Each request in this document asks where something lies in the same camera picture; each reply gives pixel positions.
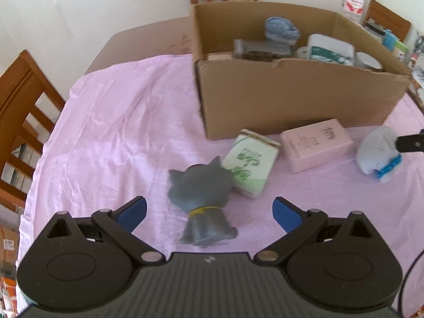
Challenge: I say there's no pink box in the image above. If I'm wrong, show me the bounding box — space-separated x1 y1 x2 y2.
281 118 354 174

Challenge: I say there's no clear jar with dark contents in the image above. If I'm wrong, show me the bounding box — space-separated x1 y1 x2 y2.
233 39 294 63

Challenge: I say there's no green lid bottle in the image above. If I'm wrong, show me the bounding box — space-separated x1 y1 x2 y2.
396 41 410 64

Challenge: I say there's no blue white cat toy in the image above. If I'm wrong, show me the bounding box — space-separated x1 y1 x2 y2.
264 16 301 44

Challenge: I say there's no grey cat figure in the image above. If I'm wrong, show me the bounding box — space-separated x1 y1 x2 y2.
168 156 238 248

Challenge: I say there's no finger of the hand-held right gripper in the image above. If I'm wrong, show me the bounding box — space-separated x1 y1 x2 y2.
396 132 424 155

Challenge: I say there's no white tin can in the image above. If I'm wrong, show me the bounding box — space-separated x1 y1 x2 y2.
354 52 385 73

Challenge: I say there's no white green packet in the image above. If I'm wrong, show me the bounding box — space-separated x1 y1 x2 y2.
306 34 355 67

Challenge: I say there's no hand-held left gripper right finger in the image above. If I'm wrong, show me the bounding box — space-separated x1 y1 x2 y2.
253 196 375 267

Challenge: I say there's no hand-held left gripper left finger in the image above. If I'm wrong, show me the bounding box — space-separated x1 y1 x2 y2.
46 196 166 267

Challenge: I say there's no green white box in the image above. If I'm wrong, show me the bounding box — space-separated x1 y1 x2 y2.
221 129 281 200

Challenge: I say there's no black cable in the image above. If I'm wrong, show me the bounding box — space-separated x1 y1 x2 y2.
397 255 424 318

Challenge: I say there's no pink cloth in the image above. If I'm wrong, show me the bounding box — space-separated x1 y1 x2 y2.
16 55 424 318

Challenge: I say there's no white blue plush toy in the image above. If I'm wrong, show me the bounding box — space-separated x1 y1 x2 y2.
356 126 403 181

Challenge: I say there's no brown cardboard box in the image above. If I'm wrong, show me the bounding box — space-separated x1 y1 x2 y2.
191 1 413 140

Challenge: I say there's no clear pen holder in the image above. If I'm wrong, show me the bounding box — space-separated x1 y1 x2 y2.
411 29 424 71

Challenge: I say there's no brown carton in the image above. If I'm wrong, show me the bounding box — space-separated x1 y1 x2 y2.
0 225 20 266

